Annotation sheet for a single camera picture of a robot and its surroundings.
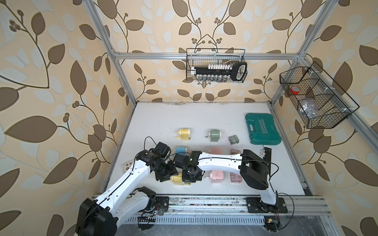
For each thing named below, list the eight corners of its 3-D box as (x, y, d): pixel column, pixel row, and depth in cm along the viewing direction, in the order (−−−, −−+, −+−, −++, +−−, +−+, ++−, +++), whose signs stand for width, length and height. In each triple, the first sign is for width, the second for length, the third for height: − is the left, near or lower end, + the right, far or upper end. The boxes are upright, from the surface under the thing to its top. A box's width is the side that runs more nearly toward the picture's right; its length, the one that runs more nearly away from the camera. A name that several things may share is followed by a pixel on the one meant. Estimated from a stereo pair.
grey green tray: (230, 144, 99) (231, 143, 97) (227, 137, 102) (228, 136, 101) (238, 143, 99) (239, 141, 98) (235, 136, 103) (236, 134, 101)
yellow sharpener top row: (177, 139, 100) (176, 133, 94) (178, 135, 103) (177, 129, 97) (190, 139, 100) (189, 133, 94) (190, 135, 103) (190, 129, 97)
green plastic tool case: (251, 145, 98) (254, 140, 93) (244, 117, 113) (246, 112, 109) (280, 145, 98) (284, 140, 93) (269, 117, 113) (272, 112, 109)
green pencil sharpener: (205, 142, 99) (206, 136, 93) (205, 136, 103) (205, 130, 97) (219, 142, 99) (221, 136, 93) (218, 136, 103) (220, 130, 97)
